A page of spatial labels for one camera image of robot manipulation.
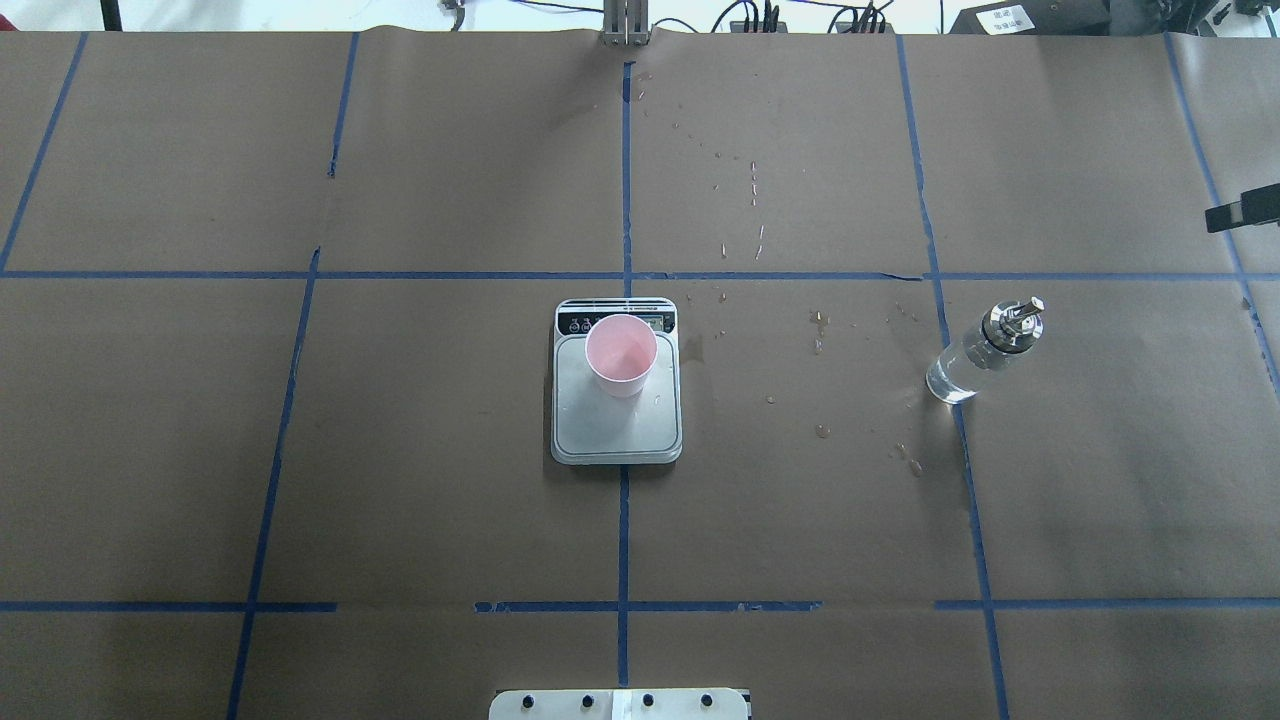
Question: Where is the clear glass sauce bottle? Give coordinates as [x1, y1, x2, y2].
[925, 295, 1046, 405]

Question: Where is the pink cup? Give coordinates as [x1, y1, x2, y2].
[585, 313, 658, 398]

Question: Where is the digital kitchen scale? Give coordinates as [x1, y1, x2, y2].
[550, 297, 684, 465]

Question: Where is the black box with label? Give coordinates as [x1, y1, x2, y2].
[945, 1, 1111, 36]

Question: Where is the brown paper table cover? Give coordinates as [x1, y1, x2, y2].
[1, 27, 1277, 719]

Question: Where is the aluminium frame post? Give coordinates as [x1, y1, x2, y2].
[599, 0, 652, 47]

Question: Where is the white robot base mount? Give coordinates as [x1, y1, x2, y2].
[488, 687, 753, 719]

